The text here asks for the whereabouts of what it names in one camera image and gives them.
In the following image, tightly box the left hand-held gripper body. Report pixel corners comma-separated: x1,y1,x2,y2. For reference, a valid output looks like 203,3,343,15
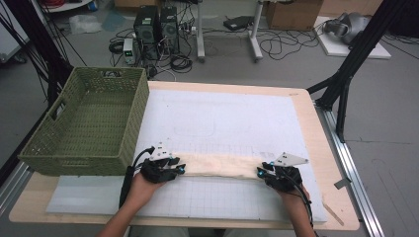
139,141,177,184

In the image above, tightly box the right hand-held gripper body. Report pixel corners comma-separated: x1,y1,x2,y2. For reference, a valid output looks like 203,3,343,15
267,151,310,193

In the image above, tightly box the cream egg print cloth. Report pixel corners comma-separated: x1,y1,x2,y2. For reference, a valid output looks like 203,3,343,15
174,151,270,181

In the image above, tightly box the person's right hand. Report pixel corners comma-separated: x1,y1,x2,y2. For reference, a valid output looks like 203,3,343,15
277,184,311,207

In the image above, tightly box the person's left hand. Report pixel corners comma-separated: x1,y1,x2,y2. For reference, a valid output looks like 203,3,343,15
126,172,166,207

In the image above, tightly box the thin wooden strip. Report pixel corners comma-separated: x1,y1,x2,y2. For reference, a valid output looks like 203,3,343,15
323,201,346,227

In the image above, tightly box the green woven basket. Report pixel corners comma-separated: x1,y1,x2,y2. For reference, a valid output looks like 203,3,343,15
18,66,151,177

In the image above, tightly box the grey power supply box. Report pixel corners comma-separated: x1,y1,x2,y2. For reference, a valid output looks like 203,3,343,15
122,38,137,65

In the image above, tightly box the black computer tower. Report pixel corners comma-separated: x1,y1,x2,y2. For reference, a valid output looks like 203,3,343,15
160,6,181,55
132,4,161,61

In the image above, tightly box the white floor board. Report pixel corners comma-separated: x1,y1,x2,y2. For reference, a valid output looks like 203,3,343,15
312,15,393,60

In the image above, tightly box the black flat device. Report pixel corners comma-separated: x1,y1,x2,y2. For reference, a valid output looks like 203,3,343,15
222,15,255,32

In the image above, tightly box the large cardboard box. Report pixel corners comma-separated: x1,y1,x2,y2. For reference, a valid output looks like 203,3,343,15
265,0,324,32

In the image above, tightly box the grey helmet device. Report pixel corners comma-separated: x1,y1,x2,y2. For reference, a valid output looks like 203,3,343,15
322,12,372,45

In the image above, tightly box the clear plastic bag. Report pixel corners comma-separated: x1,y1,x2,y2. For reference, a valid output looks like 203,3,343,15
68,14,104,36

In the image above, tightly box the round white table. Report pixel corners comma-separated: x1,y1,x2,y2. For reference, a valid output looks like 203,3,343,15
39,0,96,14

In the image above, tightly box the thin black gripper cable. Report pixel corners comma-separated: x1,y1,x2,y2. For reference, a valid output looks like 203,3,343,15
285,172,320,237

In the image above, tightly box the grey metal bracket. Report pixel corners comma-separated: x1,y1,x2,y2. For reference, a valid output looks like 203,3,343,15
333,177,353,191

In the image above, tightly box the aluminium rail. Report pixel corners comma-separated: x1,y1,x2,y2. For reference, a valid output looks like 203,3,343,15
0,161,34,216
314,104,385,237

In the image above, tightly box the coiled black cable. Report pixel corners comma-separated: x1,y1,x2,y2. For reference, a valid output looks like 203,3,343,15
170,53,194,74

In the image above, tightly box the long black floor cable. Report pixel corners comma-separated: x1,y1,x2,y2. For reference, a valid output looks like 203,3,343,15
259,29,319,61

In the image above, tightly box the white desk frame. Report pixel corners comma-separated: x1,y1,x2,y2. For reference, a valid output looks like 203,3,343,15
196,0,265,63

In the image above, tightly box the black metal stand frame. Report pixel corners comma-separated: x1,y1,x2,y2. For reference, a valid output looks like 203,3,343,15
0,0,76,186
305,0,409,144

